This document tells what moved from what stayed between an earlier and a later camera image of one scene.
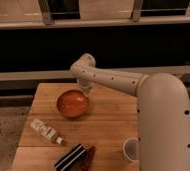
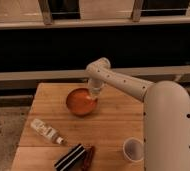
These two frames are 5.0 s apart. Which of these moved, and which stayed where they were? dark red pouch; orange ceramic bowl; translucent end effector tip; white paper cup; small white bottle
Moved: translucent end effector tip; orange ceramic bowl
Stayed: white paper cup; dark red pouch; small white bottle
